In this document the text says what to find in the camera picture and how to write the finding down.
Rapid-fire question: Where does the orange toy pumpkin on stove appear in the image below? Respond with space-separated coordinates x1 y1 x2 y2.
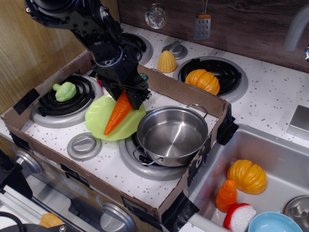
185 69 220 95

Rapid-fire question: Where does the grey faucet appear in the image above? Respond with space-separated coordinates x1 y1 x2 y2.
283 4 309 51

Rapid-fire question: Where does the light green plastic plate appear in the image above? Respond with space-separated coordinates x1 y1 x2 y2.
85 94 146 141

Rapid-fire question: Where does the black device at left edge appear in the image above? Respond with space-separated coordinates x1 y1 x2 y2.
0 150 33 199

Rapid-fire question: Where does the brown cardboard fence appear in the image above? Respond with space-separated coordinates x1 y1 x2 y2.
2 51 232 224

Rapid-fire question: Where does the red toy strawberry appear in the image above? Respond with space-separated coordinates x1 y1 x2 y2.
95 74 102 87

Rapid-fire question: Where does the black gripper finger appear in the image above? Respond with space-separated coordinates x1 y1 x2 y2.
101 81 124 101
126 89 151 110

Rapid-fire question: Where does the silver oven knob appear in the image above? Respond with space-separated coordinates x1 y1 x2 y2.
16 150 43 178
100 202 135 232

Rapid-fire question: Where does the green toy broccoli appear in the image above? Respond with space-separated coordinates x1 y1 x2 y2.
53 82 77 102

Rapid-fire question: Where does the back right black burner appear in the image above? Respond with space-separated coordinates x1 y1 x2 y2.
172 57 249 103

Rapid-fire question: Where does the red white toy mushroom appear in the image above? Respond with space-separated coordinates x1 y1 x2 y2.
223 203 257 232

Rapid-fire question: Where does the grey metal block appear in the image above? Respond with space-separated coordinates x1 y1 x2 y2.
287 105 309 141

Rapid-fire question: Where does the orange toy carrot piece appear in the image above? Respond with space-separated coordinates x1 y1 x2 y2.
215 179 238 213

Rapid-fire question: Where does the silver sink drain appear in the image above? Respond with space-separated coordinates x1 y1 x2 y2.
283 196 309 232

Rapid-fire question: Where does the light blue bowl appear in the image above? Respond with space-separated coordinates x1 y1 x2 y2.
248 212 302 232

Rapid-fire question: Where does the back left black burner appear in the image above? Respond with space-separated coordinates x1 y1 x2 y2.
122 33 153 66

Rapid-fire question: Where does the steel sink basin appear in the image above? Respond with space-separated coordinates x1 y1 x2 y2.
183 125 309 232

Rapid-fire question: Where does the stainless steel pot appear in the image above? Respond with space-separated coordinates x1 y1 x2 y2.
135 104 208 167

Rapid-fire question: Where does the silver oven knob left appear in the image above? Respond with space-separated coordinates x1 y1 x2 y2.
16 150 43 178

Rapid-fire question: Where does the silver stove knob front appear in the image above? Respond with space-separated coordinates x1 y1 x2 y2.
67 132 102 161

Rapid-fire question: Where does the yellow sponge piece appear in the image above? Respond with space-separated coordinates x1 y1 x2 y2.
39 213 63 228

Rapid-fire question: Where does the silver oven knob right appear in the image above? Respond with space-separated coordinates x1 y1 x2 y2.
100 202 135 232

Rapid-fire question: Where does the yellow toy corn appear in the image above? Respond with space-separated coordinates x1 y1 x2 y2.
157 50 177 73

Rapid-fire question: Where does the silver stove knob back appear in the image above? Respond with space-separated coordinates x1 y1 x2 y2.
162 41 188 60

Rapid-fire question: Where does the silver toy spatula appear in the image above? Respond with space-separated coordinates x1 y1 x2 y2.
193 0 211 41

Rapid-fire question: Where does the black cable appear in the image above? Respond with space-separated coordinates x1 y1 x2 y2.
0 211 25 232

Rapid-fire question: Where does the silver slotted ladle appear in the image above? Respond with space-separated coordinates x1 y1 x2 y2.
144 0 168 29

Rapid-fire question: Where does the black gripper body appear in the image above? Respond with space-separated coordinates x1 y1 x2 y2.
91 47 148 91

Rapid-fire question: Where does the front right grey burner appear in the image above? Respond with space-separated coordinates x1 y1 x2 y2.
119 135 186 181

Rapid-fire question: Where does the silver stove knob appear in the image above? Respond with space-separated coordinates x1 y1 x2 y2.
67 132 102 161
162 41 188 60

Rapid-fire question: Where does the orange toy pumpkin in sink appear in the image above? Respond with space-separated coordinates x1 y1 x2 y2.
227 159 268 194

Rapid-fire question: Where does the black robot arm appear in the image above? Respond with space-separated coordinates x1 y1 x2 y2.
25 0 150 110

